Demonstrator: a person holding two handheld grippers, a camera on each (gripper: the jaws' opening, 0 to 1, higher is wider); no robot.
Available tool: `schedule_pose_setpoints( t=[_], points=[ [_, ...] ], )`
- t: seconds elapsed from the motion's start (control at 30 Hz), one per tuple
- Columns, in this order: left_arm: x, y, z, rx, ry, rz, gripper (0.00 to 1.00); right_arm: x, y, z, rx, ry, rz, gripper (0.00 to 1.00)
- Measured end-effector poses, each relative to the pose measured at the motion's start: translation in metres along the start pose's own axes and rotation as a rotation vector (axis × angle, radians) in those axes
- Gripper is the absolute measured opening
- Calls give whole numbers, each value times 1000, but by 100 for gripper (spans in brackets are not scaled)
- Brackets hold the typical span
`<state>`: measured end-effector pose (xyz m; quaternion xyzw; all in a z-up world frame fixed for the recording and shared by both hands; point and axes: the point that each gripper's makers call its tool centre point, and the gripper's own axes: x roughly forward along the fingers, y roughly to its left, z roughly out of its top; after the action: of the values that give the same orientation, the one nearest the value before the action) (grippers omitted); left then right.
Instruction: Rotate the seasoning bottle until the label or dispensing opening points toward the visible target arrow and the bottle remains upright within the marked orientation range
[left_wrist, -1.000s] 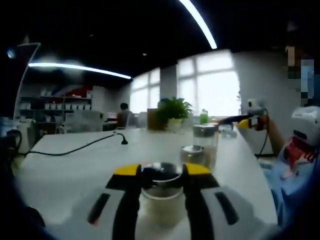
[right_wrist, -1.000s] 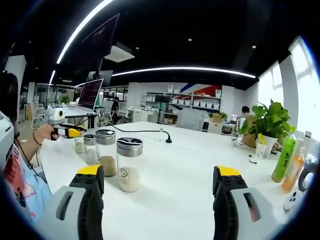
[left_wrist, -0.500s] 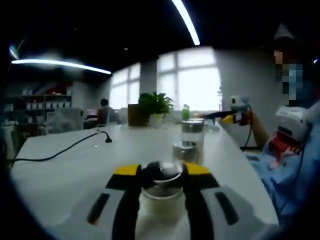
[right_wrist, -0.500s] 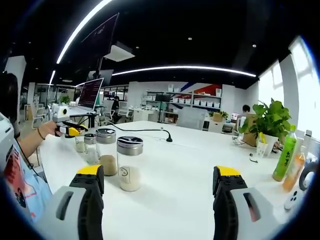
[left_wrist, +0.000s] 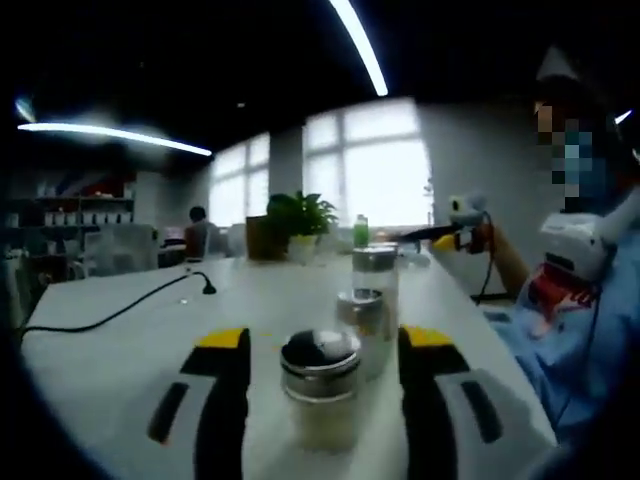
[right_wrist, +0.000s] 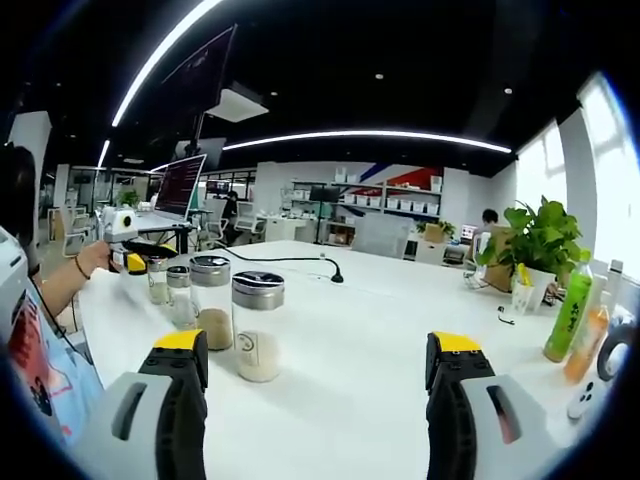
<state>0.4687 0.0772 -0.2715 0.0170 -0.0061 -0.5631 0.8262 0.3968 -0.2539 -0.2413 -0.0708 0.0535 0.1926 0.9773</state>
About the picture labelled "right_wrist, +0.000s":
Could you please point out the row of white storage boxes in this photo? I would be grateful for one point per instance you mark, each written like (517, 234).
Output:
(395, 202)

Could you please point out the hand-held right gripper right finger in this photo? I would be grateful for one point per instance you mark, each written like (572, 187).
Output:
(450, 390)

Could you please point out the large hanging dark monitor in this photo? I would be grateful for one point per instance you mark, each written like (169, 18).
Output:
(200, 70)

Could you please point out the small black clip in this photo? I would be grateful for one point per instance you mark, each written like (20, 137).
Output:
(506, 320)

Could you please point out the small green desk plant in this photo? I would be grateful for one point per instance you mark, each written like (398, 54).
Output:
(130, 198)

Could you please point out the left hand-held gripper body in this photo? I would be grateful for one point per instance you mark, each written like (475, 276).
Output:
(120, 225)

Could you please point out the small striped object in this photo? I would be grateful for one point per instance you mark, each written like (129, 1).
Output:
(474, 282)

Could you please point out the cardboard box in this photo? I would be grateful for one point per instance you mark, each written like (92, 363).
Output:
(434, 234)

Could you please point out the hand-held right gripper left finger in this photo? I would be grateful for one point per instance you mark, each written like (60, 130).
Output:
(150, 400)

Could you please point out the tall seasoning bottle brown contents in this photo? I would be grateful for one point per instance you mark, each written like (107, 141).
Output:
(216, 330)

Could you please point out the orange drink bottle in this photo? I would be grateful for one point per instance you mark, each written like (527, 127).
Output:
(585, 355)

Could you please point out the white chest-worn device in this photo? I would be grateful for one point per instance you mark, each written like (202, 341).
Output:
(10, 280)

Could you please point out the person's left hand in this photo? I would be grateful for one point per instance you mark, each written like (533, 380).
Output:
(97, 260)

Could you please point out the short ceiling light strip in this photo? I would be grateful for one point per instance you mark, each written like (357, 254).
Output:
(104, 154)

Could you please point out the white low cabinet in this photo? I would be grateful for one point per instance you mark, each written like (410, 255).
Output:
(285, 230)
(431, 252)

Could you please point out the white laptop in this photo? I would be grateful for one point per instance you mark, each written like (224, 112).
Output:
(180, 187)

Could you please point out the wall shelf unit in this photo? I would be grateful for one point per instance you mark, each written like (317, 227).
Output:
(370, 187)

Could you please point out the clear plastic cup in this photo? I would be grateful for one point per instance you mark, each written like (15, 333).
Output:
(522, 297)

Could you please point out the green drink bottle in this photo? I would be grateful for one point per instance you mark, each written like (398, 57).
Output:
(567, 320)

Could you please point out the long curved ceiling light strip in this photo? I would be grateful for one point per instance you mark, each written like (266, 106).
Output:
(157, 54)

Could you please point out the grey mesh office chair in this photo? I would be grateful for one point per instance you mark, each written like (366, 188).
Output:
(382, 235)

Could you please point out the person's head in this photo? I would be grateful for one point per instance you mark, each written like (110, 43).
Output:
(17, 200)

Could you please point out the narrow window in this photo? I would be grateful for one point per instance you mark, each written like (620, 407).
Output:
(540, 185)

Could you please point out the small hanging monitor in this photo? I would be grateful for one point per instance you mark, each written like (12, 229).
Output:
(207, 150)

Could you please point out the white office chair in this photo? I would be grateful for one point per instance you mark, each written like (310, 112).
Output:
(479, 250)
(72, 235)
(250, 217)

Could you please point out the short seasoning bottle white contents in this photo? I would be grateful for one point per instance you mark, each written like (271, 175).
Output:
(180, 310)

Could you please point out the small leafy plant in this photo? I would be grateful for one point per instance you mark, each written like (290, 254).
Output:
(446, 227)

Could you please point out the white slim bottle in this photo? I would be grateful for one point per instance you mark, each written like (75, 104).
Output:
(616, 285)

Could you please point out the large window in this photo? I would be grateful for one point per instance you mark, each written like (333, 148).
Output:
(617, 200)

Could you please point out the tall seasoning bottle white contents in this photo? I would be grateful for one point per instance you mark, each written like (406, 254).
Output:
(257, 360)

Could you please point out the short seasoning bottle beige contents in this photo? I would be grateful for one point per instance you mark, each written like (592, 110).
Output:
(158, 292)

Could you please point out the brown paper bag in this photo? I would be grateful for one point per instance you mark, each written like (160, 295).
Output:
(500, 270)

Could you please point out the white ceiling air unit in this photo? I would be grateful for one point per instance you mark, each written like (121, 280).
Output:
(237, 106)

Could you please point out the black monitor on stand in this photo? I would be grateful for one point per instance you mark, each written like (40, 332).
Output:
(324, 193)

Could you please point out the green potted plant white pot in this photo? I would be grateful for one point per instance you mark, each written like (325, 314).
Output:
(540, 235)

